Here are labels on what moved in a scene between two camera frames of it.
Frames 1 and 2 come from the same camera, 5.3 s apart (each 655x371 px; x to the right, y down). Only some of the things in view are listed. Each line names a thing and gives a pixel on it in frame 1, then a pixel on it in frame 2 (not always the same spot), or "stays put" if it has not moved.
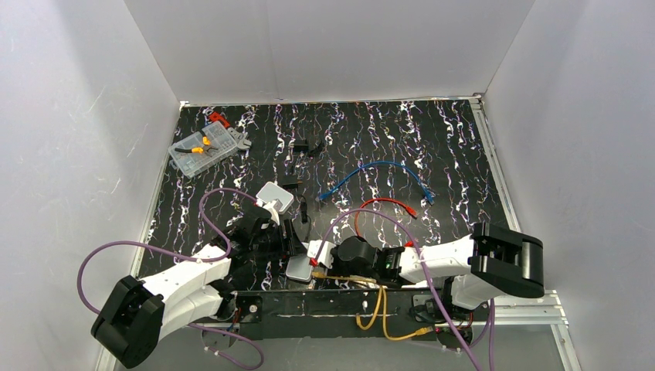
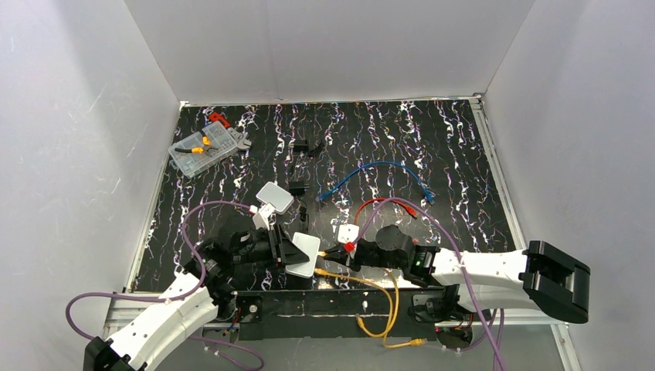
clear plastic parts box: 203,148 stays put
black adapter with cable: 304,148 stays put
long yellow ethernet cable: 421,331 to 412,343
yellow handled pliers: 205,149 stays put
